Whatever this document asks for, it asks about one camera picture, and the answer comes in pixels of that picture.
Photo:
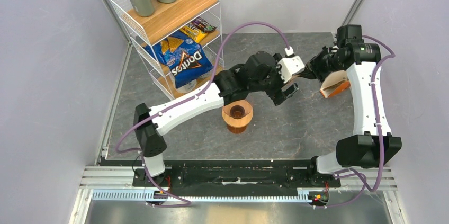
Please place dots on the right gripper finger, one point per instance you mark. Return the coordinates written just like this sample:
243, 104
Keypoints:
311, 76
312, 65

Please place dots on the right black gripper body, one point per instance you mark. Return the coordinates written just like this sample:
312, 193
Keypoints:
322, 71

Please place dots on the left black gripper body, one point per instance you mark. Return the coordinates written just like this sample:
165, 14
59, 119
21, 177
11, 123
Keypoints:
273, 84

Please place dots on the clear glass dripper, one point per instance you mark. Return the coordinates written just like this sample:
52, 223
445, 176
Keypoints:
242, 109

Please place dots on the wooden ring dripper holder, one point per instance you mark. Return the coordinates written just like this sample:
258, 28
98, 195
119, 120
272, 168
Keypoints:
237, 123

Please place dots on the brown paper coffee filter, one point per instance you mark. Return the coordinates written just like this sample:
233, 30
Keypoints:
296, 76

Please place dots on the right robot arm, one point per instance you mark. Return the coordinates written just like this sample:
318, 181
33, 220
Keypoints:
372, 144

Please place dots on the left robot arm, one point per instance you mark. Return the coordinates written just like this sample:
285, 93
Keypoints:
262, 72

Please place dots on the coffee filter box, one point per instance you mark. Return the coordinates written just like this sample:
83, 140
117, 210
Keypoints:
335, 83

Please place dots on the blue Doritos bag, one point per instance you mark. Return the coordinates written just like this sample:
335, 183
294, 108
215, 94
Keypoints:
184, 57

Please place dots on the yellow candy bag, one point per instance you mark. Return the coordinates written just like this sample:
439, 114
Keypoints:
193, 32

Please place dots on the brown candy bag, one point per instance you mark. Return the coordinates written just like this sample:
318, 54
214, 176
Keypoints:
203, 25

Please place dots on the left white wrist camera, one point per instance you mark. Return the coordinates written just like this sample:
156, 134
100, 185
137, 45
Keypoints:
290, 66

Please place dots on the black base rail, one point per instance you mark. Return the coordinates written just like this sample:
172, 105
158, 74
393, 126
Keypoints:
242, 178

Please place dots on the white wire wooden shelf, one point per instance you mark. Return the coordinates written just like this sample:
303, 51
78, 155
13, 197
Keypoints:
167, 19

